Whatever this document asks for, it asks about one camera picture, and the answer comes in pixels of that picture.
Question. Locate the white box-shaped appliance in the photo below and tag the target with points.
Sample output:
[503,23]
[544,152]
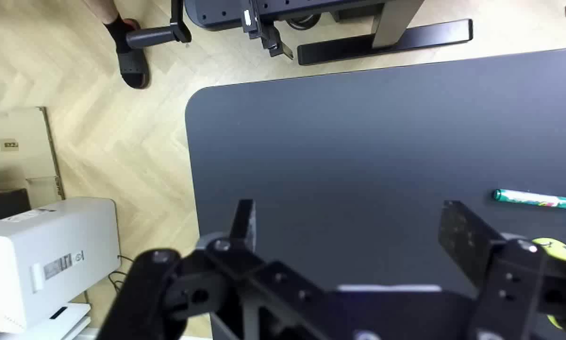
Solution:
[44,258]

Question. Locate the yellow-green cup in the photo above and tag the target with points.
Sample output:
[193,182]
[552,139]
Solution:
[557,250]

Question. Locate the black office chair base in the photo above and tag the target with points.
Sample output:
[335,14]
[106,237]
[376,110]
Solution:
[161,31]

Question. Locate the black table leg base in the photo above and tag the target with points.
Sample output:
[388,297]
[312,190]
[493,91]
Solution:
[384,38]

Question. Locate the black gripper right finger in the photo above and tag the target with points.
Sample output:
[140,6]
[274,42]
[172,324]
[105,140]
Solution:
[469,237]

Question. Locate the brown cardboard box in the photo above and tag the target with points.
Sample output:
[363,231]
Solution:
[16,152]

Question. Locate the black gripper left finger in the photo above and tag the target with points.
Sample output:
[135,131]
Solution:
[244,227]

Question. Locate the black sandal foot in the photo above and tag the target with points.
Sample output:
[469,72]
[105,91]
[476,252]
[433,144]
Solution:
[131,54]

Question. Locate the green marker with white label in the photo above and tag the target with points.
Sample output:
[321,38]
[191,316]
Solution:
[535,199]

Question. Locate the black clamp mount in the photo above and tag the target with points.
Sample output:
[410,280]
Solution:
[267,31]

